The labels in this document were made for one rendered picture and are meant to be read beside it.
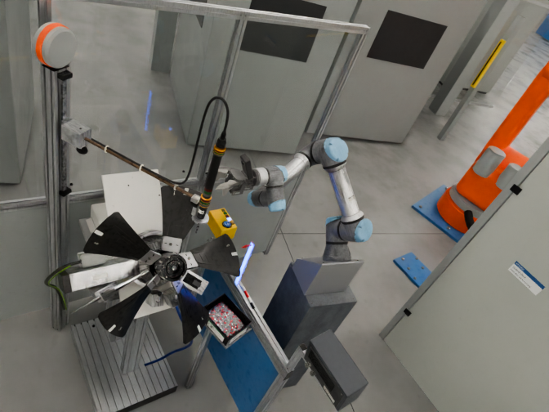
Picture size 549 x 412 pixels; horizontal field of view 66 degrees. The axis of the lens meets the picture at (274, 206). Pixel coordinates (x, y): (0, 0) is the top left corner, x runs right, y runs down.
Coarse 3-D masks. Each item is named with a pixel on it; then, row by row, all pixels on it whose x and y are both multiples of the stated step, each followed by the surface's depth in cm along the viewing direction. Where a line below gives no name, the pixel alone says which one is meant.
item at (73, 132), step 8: (64, 120) 173; (72, 120) 176; (64, 128) 172; (72, 128) 172; (80, 128) 173; (88, 128) 175; (64, 136) 174; (72, 136) 173; (80, 136) 172; (88, 136) 177; (72, 144) 175; (80, 144) 174
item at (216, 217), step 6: (216, 210) 238; (210, 216) 236; (216, 216) 235; (222, 216) 236; (210, 222) 237; (216, 222) 231; (222, 222) 232; (210, 228) 239; (216, 228) 232; (222, 228) 229; (228, 228) 231; (234, 228) 233; (216, 234) 233; (222, 234) 230; (228, 234) 233
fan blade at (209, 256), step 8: (216, 240) 205; (224, 240) 207; (200, 248) 199; (208, 248) 201; (216, 248) 203; (224, 248) 205; (232, 248) 207; (200, 256) 195; (208, 256) 197; (216, 256) 199; (224, 256) 202; (232, 256) 205; (200, 264) 192; (208, 264) 194; (216, 264) 197; (224, 264) 199; (232, 264) 202; (224, 272) 197; (232, 272) 200
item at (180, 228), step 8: (168, 192) 189; (192, 192) 190; (200, 192) 191; (168, 200) 189; (176, 200) 188; (184, 200) 189; (168, 208) 188; (176, 208) 188; (184, 208) 188; (192, 208) 188; (168, 216) 188; (176, 216) 187; (184, 216) 187; (168, 224) 187; (176, 224) 187; (184, 224) 187; (192, 224) 187; (168, 232) 187; (176, 232) 186; (184, 232) 186
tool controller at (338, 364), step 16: (320, 336) 176; (320, 352) 172; (336, 352) 172; (320, 368) 174; (336, 368) 168; (352, 368) 169; (336, 384) 166; (352, 384) 164; (336, 400) 171; (352, 400) 174
